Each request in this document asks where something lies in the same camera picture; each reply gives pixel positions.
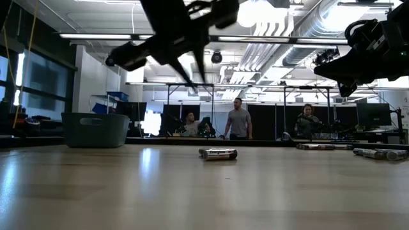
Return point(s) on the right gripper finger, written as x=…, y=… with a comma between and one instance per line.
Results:
x=338, y=62
x=338, y=75

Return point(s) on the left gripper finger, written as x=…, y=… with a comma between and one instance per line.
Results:
x=182, y=72
x=200, y=60

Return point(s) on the black copper-top battery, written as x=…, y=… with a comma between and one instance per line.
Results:
x=325, y=147

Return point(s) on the silver battery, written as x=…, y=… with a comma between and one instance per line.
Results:
x=220, y=155
x=396, y=155
x=306, y=147
x=203, y=150
x=370, y=154
x=343, y=147

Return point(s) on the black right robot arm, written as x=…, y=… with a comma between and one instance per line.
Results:
x=401, y=12

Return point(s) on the black background robot arm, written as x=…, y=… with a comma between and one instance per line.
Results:
x=206, y=126

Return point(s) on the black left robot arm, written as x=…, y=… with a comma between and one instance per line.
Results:
x=163, y=12

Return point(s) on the black ceiling dome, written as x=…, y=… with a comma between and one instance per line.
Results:
x=216, y=57

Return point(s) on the black computer monitor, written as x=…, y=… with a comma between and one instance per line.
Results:
x=373, y=114
x=131, y=111

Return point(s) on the person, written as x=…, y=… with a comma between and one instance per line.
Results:
x=306, y=126
x=191, y=127
x=239, y=123

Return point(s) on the ceiling light strip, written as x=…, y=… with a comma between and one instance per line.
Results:
x=281, y=39
x=96, y=36

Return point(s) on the blue storage bin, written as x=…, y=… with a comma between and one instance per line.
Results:
x=100, y=108
x=118, y=96

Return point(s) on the black partition panel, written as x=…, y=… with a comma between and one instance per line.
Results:
x=265, y=121

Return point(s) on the blue-grey plastic bin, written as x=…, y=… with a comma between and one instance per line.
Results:
x=96, y=134

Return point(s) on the silver ventilation duct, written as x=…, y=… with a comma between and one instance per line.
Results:
x=306, y=32

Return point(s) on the black metal rig frame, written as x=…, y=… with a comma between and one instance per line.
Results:
x=255, y=85

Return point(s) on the black aluminium table frame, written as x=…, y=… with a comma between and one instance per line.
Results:
x=159, y=141

